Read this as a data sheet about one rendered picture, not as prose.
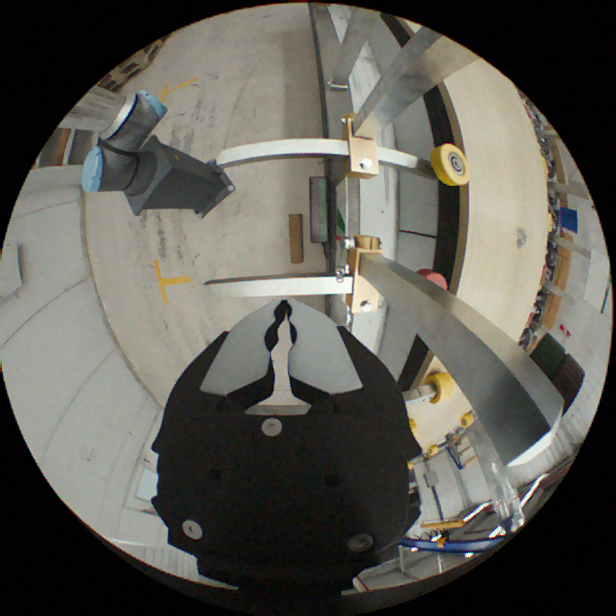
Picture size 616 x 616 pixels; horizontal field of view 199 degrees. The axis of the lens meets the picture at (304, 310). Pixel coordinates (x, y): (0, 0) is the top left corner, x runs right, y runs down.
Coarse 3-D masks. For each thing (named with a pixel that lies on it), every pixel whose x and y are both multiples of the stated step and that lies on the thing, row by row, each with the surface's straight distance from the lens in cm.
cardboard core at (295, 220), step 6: (294, 216) 107; (300, 216) 108; (294, 222) 107; (300, 222) 108; (294, 228) 107; (300, 228) 108; (294, 234) 107; (300, 234) 108; (294, 240) 107; (300, 240) 108; (294, 246) 108; (300, 246) 108; (294, 252) 108; (300, 252) 109; (294, 258) 109; (300, 258) 109
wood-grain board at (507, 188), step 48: (480, 96) 71; (480, 144) 51; (528, 144) 97; (480, 192) 45; (528, 192) 77; (480, 240) 44; (528, 240) 74; (480, 288) 48; (528, 288) 86; (432, 432) 120
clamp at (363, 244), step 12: (360, 240) 30; (372, 240) 30; (348, 252) 34; (360, 252) 29; (372, 252) 30; (348, 264) 34; (360, 276) 30; (360, 288) 31; (372, 288) 32; (348, 300) 34; (360, 300) 32; (372, 300) 33; (360, 312) 33
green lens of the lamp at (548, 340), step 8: (544, 336) 16; (552, 336) 17; (544, 344) 15; (552, 344) 15; (560, 344) 16; (536, 352) 14; (544, 352) 15; (552, 352) 15; (560, 352) 15; (536, 360) 14; (544, 360) 14; (552, 360) 15; (560, 360) 15; (544, 368) 14; (552, 368) 14
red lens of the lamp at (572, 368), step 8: (568, 352) 17; (568, 360) 15; (568, 368) 15; (576, 368) 16; (560, 376) 14; (568, 376) 15; (576, 376) 15; (584, 376) 16; (560, 384) 14; (568, 384) 15; (576, 384) 15; (560, 392) 14; (568, 392) 15; (576, 392) 15; (568, 400) 14
